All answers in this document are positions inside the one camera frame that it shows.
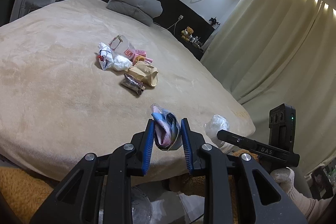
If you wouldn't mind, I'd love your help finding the white crumpled tissue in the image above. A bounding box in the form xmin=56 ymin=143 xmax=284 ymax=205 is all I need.
xmin=204 ymin=114 xmax=230 ymax=148

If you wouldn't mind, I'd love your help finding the teddy bear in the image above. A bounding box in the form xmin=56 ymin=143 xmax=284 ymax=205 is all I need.
xmin=181 ymin=27 xmax=194 ymax=42

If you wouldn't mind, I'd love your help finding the right cream sweater forearm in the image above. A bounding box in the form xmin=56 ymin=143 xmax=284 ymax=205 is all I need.
xmin=288 ymin=186 xmax=335 ymax=223

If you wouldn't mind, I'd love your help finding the brown fuzzy rug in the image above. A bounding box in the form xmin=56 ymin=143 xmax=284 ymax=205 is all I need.
xmin=1 ymin=166 xmax=53 ymax=223

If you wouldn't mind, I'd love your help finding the blue pink wrapper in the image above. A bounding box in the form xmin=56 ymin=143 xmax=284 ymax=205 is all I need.
xmin=151 ymin=103 xmax=182 ymax=151

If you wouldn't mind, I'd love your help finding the black plant figure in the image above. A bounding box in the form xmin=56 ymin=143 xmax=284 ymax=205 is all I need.
xmin=209 ymin=17 xmax=221 ymax=29

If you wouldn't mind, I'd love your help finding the dark brown snack wrapper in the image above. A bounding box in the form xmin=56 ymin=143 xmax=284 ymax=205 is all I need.
xmin=120 ymin=73 xmax=146 ymax=96

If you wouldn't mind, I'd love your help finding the white blue printed wrapper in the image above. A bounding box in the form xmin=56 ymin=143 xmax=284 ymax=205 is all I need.
xmin=97 ymin=42 xmax=114 ymax=71

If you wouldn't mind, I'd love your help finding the beige paper bag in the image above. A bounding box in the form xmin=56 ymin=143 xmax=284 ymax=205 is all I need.
xmin=127 ymin=61 xmax=158 ymax=88

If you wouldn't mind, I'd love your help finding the grey folded quilt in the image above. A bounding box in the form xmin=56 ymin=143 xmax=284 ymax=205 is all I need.
xmin=116 ymin=0 xmax=163 ymax=18

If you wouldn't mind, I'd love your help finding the cream curtain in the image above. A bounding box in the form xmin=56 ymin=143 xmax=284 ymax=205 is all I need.
xmin=202 ymin=0 xmax=335 ymax=174

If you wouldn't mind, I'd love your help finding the white plastic bag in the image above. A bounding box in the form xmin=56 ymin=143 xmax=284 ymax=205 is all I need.
xmin=112 ymin=55 xmax=133 ymax=71

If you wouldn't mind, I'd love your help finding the grey pillow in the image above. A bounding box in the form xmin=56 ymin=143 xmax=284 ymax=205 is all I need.
xmin=106 ymin=0 xmax=153 ymax=26

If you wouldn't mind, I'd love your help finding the right hand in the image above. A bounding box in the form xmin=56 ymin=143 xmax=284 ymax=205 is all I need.
xmin=270 ymin=167 xmax=294 ymax=194

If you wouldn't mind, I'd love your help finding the pink text carton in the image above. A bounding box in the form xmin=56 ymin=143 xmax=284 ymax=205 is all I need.
xmin=134 ymin=50 xmax=146 ymax=57

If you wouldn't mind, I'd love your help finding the white charging cable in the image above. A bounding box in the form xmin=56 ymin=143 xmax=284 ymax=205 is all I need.
xmin=153 ymin=14 xmax=184 ymax=31

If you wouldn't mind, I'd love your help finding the clear trash bag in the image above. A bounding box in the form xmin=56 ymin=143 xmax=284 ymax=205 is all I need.
xmin=131 ymin=181 xmax=205 ymax=223

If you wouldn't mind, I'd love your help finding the clear plastic bottle red label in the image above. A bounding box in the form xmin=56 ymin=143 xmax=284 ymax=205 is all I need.
xmin=109 ymin=35 xmax=135 ymax=59

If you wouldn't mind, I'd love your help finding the beige plush bed blanket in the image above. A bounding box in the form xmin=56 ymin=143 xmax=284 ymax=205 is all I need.
xmin=1 ymin=0 xmax=255 ymax=180

